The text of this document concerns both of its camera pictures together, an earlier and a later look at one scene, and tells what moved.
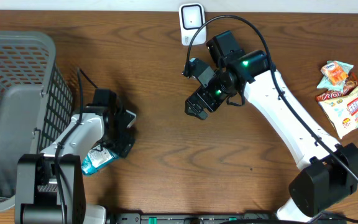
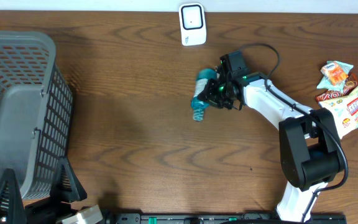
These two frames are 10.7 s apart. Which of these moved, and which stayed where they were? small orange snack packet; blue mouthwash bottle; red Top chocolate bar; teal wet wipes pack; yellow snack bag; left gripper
Moved: left gripper; blue mouthwash bottle
Stayed: small orange snack packet; red Top chocolate bar; teal wet wipes pack; yellow snack bag
